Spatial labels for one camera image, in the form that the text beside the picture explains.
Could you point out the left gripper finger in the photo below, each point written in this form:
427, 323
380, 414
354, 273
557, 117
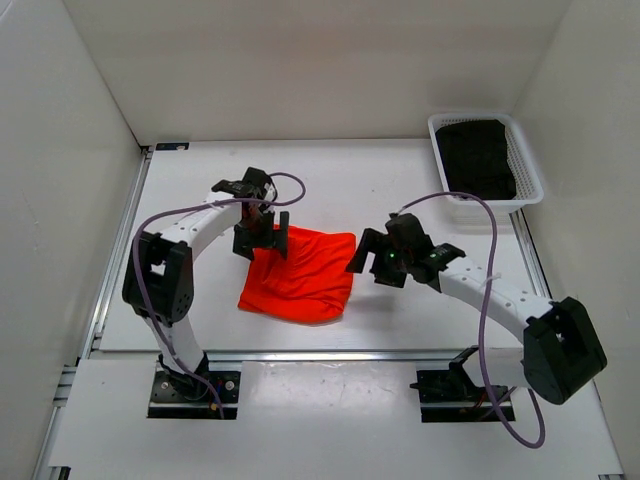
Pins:
244, 243
281, 234

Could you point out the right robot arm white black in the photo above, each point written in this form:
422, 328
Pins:
559, 349

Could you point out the orange shorts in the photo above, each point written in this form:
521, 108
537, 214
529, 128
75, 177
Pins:
310, 286

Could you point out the aluminium rail left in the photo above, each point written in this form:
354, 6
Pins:
98, 313

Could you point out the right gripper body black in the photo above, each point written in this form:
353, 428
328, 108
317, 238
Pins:
390, 264

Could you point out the aluminium rail right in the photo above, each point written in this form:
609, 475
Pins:
529, 254

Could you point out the aluminium rail front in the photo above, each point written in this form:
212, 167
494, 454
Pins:
411, 355

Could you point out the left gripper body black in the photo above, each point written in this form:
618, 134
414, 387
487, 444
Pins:
262, 227

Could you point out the aluminium rail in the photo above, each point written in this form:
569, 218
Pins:
411, 355
529, 254
98, 313

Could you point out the small dark label sticker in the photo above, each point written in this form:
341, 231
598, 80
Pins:
172, 146

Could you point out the black shorts in basket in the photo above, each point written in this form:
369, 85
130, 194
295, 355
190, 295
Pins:
474, 156

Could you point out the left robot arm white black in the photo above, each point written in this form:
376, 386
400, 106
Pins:
159, 278

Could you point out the white plastic basket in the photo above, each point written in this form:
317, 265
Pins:
520, 160

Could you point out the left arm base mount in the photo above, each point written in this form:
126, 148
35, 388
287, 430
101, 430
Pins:
192, 400

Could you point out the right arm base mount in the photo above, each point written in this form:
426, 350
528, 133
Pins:
449, 396

